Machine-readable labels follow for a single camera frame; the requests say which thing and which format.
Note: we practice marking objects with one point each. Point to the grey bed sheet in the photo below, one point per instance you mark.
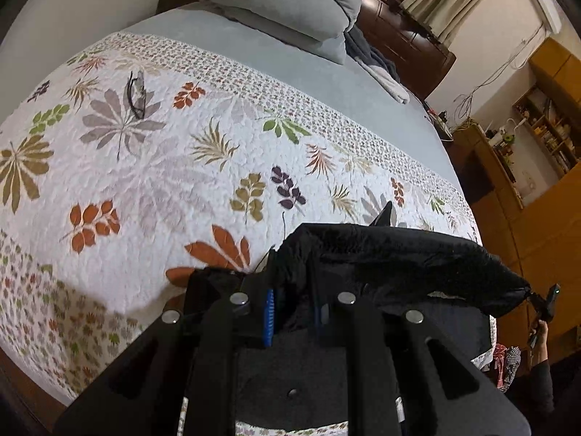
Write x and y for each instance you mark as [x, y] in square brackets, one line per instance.
[281, 68]

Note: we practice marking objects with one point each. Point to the white power strip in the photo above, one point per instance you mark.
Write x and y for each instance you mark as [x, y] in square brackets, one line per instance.
[441, 123]

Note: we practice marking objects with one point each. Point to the dark wooden headboard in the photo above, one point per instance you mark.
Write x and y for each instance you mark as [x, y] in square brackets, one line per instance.
[399, 32]

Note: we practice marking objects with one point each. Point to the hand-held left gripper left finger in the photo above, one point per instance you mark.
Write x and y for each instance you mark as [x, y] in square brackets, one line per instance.
[270, 320]

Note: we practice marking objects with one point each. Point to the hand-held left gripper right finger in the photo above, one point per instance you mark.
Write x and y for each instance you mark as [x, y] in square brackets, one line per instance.
[325, 323]

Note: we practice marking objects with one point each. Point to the white leaf-print quilt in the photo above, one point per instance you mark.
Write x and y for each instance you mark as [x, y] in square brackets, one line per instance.
[181, 168]

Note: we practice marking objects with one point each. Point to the folded grey white clothes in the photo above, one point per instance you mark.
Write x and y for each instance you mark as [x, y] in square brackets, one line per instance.
[370, 52]

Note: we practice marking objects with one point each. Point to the small grey pillow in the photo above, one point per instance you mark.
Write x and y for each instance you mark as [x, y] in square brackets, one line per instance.
[313, 38]

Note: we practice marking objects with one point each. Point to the white folded towel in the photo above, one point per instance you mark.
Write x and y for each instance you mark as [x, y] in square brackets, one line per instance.
[390, 84]

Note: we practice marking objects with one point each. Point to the black pants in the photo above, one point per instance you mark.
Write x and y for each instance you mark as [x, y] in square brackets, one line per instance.
[399, 259]

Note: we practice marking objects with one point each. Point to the black eyeglasses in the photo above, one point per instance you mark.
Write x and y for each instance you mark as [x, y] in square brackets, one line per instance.
[136, 111]

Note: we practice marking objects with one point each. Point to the wooden shelf cabinet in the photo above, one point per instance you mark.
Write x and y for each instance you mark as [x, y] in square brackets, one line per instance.
[556, 100]

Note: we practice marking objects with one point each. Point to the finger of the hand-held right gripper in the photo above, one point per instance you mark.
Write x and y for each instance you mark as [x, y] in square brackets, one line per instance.
[532, 299]

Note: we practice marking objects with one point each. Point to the black-white checked cloth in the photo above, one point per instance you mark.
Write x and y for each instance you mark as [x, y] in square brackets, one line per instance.
[510, 365]

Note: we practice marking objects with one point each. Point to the person's right forearm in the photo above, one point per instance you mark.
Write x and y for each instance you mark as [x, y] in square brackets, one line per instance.
[538, 390]

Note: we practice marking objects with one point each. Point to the beige pleated curtain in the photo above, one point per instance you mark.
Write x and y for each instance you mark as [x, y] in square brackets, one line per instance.
[454, 0]

